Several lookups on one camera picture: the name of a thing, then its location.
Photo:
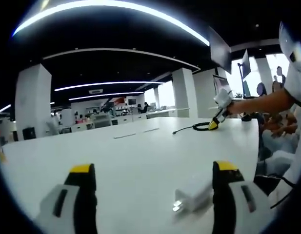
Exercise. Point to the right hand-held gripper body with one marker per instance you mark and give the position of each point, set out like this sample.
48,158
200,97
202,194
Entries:
223,100

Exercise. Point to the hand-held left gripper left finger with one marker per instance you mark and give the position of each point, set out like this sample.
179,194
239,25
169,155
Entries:
67,209

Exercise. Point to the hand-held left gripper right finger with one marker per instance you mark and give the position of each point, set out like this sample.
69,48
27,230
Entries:
238,209

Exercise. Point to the white charger adapter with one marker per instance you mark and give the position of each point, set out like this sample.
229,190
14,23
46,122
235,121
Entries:
193,197

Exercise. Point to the black rounded desk object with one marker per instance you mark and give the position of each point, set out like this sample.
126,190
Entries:
246,118

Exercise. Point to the white office desk row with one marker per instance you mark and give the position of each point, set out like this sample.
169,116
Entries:
126,119

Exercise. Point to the lit laptop screen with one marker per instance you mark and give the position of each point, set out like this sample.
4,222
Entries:
221,85

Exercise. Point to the large dark hanging monitor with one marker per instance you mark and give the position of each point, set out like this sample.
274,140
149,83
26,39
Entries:
219,51

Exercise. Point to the person's light trousers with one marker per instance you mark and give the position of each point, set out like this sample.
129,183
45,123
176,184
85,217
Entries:
278,151

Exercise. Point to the person's white shirt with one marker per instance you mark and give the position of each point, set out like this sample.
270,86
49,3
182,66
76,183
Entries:
297,109

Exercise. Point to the small black cabinet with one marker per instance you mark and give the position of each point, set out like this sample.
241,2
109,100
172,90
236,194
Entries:
28,133

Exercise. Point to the straight ceiling light strip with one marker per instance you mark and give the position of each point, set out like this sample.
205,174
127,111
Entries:
106,95
108,85

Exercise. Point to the ceiling air vent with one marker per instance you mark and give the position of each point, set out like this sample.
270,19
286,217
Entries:
95,91

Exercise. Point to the long curved ceiling light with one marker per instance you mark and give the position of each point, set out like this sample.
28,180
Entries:
111,6

